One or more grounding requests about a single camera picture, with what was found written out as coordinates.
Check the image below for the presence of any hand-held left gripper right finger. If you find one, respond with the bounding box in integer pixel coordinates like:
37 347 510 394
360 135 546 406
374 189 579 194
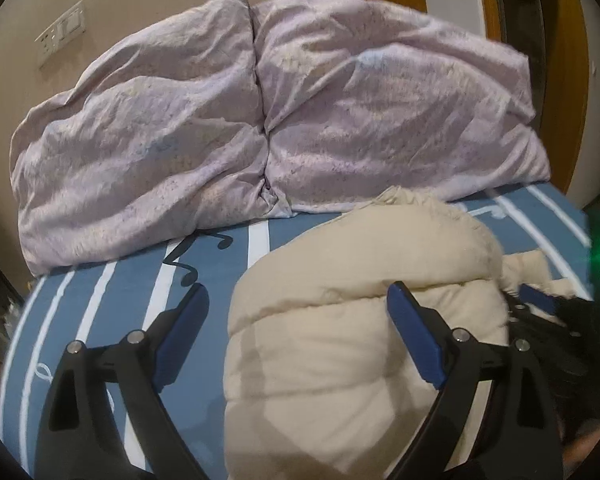
386 281 566 480

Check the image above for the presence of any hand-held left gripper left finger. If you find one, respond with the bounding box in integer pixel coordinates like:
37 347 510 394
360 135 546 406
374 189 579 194
34 282 212 480

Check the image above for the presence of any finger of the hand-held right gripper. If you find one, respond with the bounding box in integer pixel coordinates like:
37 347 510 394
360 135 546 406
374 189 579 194
505 283 583 336

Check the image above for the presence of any cream duvet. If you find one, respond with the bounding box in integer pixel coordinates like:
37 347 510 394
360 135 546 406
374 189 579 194
224 185 593 480

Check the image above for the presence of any blue striped bed sheet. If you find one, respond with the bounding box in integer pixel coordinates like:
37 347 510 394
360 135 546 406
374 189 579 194
0 182 596 480

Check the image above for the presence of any left lilac pillow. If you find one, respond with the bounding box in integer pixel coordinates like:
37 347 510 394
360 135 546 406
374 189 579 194
10 0 552 276

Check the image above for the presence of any wooden door frame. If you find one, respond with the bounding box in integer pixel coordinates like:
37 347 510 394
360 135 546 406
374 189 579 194
342 0 591 206

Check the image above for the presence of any white wall switch panel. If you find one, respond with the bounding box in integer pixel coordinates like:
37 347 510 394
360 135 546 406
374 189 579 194
35 0 87 68

